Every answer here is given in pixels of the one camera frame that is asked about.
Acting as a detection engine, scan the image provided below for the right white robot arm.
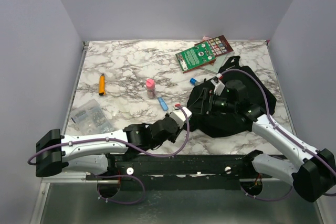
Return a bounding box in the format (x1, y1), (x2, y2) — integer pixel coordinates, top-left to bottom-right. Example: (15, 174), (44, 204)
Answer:
(198, 77), (335, 202)

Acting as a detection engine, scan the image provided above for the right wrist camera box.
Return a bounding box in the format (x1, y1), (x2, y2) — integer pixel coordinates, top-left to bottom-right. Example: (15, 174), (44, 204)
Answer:
(211, 77), (225, 95)

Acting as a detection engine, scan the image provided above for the purple cable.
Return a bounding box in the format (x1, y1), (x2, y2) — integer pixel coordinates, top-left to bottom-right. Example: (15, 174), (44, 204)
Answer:
(217, 68), (336, 201)
(27, 104), (192, 205)

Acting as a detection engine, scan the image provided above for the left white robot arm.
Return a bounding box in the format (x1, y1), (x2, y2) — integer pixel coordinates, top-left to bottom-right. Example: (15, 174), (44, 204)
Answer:
(28, 116), (184, 177)

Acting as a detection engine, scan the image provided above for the black student backpack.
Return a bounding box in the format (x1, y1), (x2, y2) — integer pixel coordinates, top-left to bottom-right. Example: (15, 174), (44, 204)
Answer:
(187, 56), (277, 138)

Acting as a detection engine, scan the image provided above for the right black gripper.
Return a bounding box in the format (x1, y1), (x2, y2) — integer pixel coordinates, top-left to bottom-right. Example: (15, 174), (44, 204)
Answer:
(187, 88), (237, 119)

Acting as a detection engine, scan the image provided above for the grey notebook under books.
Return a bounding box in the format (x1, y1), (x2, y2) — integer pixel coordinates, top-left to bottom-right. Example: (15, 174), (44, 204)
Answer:
(200, 51), (235, 74)

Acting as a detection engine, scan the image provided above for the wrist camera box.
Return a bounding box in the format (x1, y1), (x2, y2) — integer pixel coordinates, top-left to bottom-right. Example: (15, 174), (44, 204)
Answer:
(211, 77), (225, 95)
(170, 106), (192, 128)

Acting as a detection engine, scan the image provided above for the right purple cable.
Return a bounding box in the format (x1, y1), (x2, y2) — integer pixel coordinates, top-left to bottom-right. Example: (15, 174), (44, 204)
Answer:
(217, 68), (336, 201)

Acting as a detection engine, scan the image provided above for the dark red book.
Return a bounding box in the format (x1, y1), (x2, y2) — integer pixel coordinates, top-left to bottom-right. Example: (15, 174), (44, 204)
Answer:
(195, 35), (234, 58)

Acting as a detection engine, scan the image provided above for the green book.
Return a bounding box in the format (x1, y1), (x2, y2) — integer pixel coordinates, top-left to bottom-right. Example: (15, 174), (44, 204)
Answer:
(175, 42), (216, 73)

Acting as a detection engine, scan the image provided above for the orange utility knife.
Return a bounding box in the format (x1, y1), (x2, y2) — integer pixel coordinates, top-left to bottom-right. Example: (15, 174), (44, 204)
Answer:
(98, 74), (106, 96)

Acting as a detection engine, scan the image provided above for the blue cap glue stick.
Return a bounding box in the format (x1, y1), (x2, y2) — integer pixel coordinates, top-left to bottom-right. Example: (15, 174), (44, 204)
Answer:
(190, 78), (201, 86)

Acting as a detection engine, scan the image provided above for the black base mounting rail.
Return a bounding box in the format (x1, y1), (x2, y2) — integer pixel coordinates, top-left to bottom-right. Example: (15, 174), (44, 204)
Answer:
(87, 154), (268, 196)

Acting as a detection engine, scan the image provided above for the pink cap small bottle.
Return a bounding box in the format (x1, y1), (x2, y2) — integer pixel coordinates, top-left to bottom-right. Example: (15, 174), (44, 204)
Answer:
(145, 79), (156, 99)

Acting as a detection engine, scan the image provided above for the blue transparent marker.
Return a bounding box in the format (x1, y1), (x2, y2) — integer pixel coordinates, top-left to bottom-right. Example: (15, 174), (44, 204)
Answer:
(157, 97), (169, 111)

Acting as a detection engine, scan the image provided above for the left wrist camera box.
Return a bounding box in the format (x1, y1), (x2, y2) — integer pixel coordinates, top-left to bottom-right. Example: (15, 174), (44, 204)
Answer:
(170, 106), (192, 128)

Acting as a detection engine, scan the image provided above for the clear plastic screw box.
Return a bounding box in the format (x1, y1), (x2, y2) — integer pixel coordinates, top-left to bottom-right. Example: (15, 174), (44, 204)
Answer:
(71, 99), (114, 135)

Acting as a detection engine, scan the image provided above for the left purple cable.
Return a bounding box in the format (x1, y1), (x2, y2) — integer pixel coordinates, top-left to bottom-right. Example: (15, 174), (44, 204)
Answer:
(27, 104), (192, 205)

